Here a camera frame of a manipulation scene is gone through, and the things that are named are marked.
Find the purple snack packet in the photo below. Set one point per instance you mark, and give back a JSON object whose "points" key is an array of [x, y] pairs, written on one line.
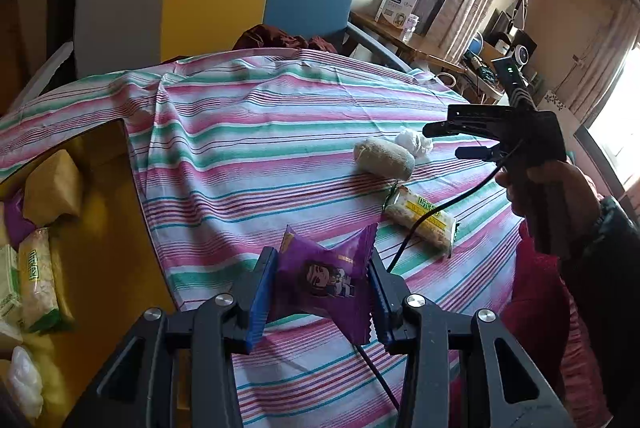
{"points": [[15, 220]]}

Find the white wad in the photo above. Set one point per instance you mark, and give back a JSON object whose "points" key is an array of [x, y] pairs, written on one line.
{"points": [[22, 380], [412, 142]]}

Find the person's right forearm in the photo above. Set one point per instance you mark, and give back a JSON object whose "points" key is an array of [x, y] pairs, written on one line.
{"points": [[610, 283]]}

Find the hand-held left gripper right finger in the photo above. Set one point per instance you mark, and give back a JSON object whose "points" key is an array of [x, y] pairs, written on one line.
{"points": [[382, 308]]}

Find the white floral paper bag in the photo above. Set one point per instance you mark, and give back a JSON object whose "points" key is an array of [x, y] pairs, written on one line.
{"points": [[560, 103]]}

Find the yellow sponge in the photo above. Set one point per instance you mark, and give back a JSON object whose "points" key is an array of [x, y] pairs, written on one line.
{"points": [[52, 188]]}

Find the yellow storage box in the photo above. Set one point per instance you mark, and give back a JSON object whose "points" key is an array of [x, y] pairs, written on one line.
{"points": [[100, 233]]}

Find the green carton box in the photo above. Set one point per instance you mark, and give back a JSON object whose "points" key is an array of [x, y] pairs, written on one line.
{"points": [[9, 288]]}

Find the dark red cloth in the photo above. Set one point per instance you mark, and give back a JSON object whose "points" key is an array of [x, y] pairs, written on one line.
{"points": [[270, 37]]}

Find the beige sock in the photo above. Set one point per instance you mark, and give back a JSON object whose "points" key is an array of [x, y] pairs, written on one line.
{"points": [[382, 158]]}

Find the clear glass jar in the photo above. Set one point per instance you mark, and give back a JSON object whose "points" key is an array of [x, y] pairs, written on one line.
{"points": [[411, 27]]}

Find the red fleece cloth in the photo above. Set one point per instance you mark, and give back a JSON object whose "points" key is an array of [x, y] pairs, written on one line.
{"points": [[540, 298]]}

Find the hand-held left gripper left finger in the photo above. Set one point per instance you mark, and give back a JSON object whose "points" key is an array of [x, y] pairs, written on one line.
{"points": [[262, 293]]}

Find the white cardboard carton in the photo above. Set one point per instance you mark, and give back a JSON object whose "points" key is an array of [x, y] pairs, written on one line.
{"points": [[395, 8]]}

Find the wooden side desk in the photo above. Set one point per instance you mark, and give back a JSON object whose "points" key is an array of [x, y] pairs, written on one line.
{"points": [[380, 28]]}

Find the purple snack packet cartoon print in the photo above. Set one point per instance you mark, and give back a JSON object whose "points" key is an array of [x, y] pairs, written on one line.
{"points": [[320, 283]]}

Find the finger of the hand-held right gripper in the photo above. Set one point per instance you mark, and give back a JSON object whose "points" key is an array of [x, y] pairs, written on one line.
{"points": [[475, 153], [465, 120]]}

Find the person's right hand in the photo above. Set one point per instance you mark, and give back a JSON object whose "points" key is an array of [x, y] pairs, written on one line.
{"points": [[575, 188]]}

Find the yellow green cracker packet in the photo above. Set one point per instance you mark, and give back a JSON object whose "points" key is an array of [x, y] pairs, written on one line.
{"points": [[420, 215], [37, 278]]}

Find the black stereo unit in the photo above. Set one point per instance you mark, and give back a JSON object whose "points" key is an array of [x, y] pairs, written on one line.
{"points": [[510, 40]]}

